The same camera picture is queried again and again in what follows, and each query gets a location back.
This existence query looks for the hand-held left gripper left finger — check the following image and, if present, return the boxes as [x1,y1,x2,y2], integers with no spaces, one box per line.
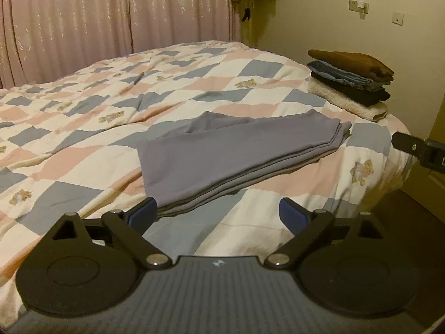
[51,197,171,271]

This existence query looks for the pink curtain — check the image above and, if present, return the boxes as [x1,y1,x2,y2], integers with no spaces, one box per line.
[0,0,243,89]

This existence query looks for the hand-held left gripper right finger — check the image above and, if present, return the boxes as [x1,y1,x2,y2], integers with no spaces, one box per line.
[267,197,387,271]

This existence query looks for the grey garment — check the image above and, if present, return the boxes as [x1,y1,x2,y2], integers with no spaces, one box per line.
[137,109,352,213]

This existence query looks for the black folded garment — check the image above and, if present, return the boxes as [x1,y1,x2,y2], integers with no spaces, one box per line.
[310,72,391,107]

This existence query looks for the blue folded jeans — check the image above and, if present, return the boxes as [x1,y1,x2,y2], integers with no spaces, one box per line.
[306,60,383,92]

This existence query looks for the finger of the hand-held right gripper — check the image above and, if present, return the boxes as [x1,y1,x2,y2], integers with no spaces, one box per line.
[391,132,427,158]

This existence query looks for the wall socket with white plug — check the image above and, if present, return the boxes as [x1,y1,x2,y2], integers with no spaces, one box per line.
[348,0,369,20]

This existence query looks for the checked bear-print quilt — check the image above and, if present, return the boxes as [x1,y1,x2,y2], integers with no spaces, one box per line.
[0,40,418,308]

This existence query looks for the brown folded garment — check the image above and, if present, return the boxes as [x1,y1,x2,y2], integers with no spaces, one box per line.
[308,49,395,81]

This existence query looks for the white fluffy folded garment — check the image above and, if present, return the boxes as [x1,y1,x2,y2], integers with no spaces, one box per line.
[307,78,389,122]

